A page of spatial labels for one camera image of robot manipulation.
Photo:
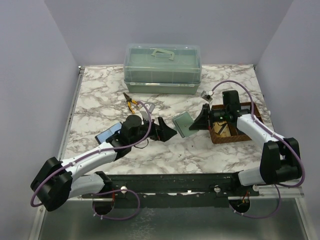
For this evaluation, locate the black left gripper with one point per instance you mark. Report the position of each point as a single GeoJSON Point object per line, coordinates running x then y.
{"type": "Point", "coordinates": [158, 129]}

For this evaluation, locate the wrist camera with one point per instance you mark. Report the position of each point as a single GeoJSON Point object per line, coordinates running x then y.
{"type": "Point", "coordinates": [207, 96]}
{"type": "Point", "coordinates": [149, 108]}

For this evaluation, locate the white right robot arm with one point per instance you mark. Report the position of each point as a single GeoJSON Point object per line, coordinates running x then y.
{"type": "Point", "coordinates": [279, 154]}

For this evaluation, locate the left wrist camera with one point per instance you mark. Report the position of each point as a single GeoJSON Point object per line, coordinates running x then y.
{"type": "Point", "coordinates": [149, 108]}

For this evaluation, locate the light green card holder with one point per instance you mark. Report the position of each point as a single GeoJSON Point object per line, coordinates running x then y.
{"type": "Point", "coordinates": [182, 122]}

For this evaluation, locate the green clear-lid storage box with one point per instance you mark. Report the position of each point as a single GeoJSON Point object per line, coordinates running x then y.
{"type": "Point", "coordinates": [162, 68]}

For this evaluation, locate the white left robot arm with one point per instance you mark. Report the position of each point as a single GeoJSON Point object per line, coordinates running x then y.
{"type": "Point", "coordinates": [59, 180]}

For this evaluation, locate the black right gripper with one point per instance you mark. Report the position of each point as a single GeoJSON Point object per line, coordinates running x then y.
{"type": "Point", "coordinates": [206, 116]}

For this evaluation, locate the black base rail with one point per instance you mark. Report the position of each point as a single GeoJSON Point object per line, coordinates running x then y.
{"type": "Point", "coordinates": [174, 190]}

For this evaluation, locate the yellow handled pliers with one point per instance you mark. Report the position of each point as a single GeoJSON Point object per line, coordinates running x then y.
{"type": "Point", "coordinates": [131, 103]}

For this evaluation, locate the brown woven basket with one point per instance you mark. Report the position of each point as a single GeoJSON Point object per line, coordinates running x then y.
{"type": "Point", "coordinates": [224, 132]}

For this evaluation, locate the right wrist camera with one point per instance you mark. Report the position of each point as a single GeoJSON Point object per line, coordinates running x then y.
{"type": "Point", "coordinates": [207, 96]}

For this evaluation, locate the aluminium frame rail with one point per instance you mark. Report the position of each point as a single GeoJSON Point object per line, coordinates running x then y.
{"type": "Point", "coordinates": [69, 120]}

